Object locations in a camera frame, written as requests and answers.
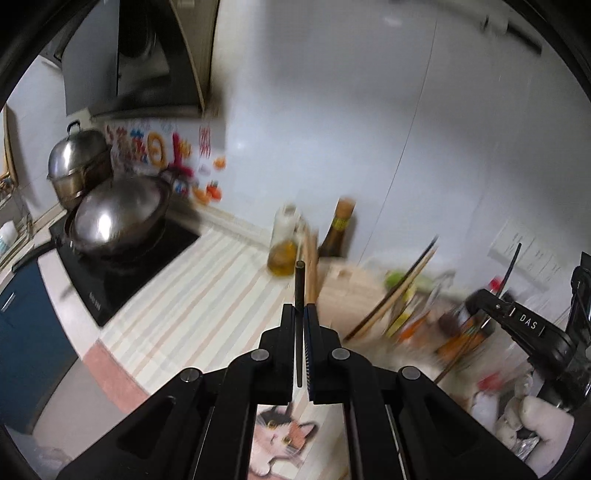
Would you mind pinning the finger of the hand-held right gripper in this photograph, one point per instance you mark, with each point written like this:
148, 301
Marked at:
485, 307

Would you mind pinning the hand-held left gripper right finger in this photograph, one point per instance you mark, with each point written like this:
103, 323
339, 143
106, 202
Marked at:
308, 350

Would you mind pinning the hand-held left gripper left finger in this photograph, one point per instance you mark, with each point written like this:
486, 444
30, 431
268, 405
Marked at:
288, 350

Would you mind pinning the dark wooden chopstick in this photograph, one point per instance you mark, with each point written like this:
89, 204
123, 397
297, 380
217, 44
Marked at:
513, 263
300, 286
392, 297

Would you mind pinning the beige ribbed utensil holder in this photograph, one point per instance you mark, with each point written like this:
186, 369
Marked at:
346, 290

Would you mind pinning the person's right hand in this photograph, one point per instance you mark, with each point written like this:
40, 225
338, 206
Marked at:
545, 429

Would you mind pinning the soy sauce bottle red cap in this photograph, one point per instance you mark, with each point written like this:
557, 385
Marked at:
461, 339

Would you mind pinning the jar with brown lid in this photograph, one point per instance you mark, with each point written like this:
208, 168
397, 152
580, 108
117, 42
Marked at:
448, 321

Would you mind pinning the white orange seasoning bag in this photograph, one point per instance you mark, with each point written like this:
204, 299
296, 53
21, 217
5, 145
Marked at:
415, 325

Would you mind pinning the clear oil dispenser bottle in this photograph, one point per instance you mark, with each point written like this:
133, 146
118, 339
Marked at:
282, 258

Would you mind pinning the cat print striped tablecloth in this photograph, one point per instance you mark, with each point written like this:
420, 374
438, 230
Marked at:
207, 300

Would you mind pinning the dark bottle with gold cap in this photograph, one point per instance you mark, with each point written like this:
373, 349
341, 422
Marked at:
339, 230

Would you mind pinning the black induction cooktop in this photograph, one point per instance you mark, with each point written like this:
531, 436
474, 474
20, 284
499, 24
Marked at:
138, 272

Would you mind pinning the steel wok with lid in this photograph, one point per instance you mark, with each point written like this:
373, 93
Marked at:
115, 217

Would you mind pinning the blue kitchen cabinet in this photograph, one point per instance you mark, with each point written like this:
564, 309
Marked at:
27, 346

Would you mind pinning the steel steamer pot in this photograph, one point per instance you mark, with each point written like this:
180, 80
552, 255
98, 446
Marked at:
74, 157

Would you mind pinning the metal dish rack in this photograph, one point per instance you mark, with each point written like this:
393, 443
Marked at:
8, 226

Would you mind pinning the black range hood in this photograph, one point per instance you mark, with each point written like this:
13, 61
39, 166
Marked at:
92, 69

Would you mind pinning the wooden cutting board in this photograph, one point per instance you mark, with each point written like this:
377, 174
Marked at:
10, 138

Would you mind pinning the white wall socket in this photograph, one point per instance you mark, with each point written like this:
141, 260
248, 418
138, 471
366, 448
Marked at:
508, 240
558, 270
536, 254

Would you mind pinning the colourful wall stickers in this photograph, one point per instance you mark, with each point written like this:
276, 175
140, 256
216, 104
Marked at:
157, 152

